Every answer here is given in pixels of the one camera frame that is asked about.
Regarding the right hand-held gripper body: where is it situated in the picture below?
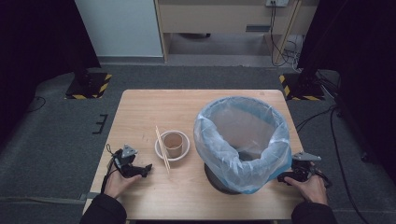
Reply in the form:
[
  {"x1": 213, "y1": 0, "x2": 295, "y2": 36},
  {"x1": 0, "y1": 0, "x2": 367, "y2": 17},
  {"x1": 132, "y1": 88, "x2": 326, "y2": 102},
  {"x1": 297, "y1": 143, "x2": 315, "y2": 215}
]
[{"x1": 291, "y1": 150, "x2": 322, "y2": 184}]

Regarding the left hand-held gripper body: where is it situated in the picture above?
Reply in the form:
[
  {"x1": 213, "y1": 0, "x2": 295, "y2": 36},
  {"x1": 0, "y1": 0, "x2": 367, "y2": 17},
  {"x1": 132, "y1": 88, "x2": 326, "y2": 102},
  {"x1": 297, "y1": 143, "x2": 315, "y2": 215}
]
[{"x1": 112, "y1": 144, "x2": 144, "y2": 179}]

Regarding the wooden chopstick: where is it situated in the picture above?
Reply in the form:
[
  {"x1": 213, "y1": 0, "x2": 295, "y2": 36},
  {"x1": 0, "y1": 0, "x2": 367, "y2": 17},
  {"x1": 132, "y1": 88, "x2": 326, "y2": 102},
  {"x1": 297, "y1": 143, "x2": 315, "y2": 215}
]
[
  {"x1": 154, "y1": 125, "x2": 170, "y2": 174},
  {"x1": 156, "y1": 126, "x2": 172, "y2": 175}
]

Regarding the brown paper cup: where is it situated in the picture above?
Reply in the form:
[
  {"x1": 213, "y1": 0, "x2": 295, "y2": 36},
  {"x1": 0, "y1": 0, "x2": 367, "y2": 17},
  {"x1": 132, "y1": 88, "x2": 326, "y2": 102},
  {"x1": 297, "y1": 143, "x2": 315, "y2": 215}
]
[{"x1": 163, "y1": 132, "x2": 184, "y2": 160}]

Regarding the white bowl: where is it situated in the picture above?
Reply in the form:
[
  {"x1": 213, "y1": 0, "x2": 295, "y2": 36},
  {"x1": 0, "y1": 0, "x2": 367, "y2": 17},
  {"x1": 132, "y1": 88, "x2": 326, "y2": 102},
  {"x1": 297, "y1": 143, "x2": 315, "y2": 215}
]
[{"x1": 154, "y1": 129, "x2": 191, "y2": 163}]

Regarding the black trash bin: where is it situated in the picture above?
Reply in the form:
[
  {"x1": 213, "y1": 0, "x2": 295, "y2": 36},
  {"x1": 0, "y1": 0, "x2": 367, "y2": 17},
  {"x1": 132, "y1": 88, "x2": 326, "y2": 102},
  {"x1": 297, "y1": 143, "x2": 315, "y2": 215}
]
[{"x1": 204, "y1": 162, "x2": 245, "y2": 196}]

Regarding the bin with blue bag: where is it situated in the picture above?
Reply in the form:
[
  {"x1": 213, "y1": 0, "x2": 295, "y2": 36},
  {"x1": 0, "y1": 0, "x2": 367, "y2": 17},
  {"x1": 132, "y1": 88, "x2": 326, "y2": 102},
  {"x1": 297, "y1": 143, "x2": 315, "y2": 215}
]
[{"x1": 192, "y1": 95, "x2": 294, "y2": 195}]

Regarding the person's left hand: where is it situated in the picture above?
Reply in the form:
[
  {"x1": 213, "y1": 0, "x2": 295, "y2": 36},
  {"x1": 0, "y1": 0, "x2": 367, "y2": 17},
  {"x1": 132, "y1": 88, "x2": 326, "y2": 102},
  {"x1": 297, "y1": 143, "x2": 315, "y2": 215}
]
[{"x1": 104, "y1": 169, "x2": 143, "y2": 201}]

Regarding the person's right hand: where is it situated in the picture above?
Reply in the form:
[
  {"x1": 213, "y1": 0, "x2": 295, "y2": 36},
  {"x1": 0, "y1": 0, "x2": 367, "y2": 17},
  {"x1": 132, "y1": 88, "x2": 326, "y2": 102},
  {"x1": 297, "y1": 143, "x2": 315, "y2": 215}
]
[{"x1": 284, "y1": 175, "x2": 330, "y2": 206}]

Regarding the grey floor tape strip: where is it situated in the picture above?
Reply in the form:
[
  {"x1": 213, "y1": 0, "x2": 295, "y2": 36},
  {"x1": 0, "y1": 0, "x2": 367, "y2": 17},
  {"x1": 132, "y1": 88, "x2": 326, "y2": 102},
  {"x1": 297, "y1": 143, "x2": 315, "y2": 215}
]
[{"x1": 78, "y1": 191, "x2": 101, "y2": 201}]

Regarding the black yellow-striped stand base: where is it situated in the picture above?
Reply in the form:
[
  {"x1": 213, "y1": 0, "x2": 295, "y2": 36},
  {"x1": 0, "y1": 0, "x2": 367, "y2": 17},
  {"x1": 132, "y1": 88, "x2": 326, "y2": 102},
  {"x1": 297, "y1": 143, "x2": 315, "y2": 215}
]
[
  {"x1": 277, "y1": 72, "x2": 327, "y2": 102},
  {"x1": 64, "y1": 72, "x2": 113, "y2": 101}
]

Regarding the dark curtain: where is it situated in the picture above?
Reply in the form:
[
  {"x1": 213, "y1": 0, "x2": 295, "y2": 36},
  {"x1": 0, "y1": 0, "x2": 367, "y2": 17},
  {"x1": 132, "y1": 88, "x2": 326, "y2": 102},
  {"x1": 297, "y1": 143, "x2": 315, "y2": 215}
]
[
  {"x1": 0, "y1": 0, "x2": 103, "y2": 146},
  {"x1": 296, "y1": 0, "x2": 396, "y2": 176}
]

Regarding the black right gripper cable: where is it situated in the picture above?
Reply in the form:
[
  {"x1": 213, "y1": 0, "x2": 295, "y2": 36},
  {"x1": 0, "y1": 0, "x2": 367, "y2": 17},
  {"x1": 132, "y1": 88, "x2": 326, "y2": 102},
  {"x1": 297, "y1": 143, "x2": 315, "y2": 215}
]
[{"x1": 312, "y1": 167, "x2": 333, "y2": 189}]

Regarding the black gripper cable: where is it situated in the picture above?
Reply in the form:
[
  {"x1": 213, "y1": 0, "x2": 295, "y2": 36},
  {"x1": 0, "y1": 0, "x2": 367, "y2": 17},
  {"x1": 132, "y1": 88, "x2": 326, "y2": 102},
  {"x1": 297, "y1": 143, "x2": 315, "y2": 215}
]
[
  {"x1": 100, "y1": 143, "x2": 119, "y2": 194},
  {"x1": 312, "y1": 167, "x2": 333, "y2": 189}
]

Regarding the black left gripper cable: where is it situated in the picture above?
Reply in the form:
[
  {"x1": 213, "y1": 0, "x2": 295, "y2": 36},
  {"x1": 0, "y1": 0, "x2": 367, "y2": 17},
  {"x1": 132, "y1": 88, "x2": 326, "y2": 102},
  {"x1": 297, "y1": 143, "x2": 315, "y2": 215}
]
[{"x1": 100, "y1": 143, "x2": 119, "y2": 194}]

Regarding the long black floor cable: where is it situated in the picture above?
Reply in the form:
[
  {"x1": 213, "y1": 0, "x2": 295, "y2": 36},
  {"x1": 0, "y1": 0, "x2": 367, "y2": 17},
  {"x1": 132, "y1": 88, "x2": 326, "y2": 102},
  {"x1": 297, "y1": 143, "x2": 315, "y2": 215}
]
[{"x1": 329, "y1": 105, "x2": 372, "y2": 224}]

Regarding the short black floor cable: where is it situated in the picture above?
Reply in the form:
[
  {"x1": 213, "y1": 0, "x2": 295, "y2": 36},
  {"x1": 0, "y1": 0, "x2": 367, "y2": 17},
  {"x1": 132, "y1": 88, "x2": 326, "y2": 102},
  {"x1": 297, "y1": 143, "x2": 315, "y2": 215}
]
[{"x1": 294, "y1": 104, "x2": 339, "y2": 133}]

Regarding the thin black floor cable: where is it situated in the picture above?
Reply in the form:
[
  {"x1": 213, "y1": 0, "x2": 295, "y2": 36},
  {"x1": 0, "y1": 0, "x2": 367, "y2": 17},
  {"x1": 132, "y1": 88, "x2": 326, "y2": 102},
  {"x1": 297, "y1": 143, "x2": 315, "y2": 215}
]
[{"x1": 25, "y1": 95, "x2": 48, "y2": 114}]

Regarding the white cable bundle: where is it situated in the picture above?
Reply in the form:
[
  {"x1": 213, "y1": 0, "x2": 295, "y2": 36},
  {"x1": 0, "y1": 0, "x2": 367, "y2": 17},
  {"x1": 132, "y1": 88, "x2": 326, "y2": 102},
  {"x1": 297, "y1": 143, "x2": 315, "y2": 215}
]
[{"x1": 283, "y1": 35, "x2": 304, "y2": 73}]

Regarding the black cable at cabinet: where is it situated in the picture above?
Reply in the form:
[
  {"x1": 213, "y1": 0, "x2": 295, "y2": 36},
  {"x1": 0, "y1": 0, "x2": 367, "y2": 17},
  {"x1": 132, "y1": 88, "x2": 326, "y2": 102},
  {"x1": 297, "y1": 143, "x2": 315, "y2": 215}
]
[{"x1": 268, "y1": 2, "x2": 301, "y2": 68}]

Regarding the grey wall socket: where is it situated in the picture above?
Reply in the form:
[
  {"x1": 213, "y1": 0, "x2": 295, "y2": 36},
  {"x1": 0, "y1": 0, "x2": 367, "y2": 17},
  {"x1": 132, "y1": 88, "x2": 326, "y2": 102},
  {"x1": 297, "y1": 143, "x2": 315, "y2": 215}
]
[{"x1": 264, "y1": 0, "x2": 290, "y2": 8}]

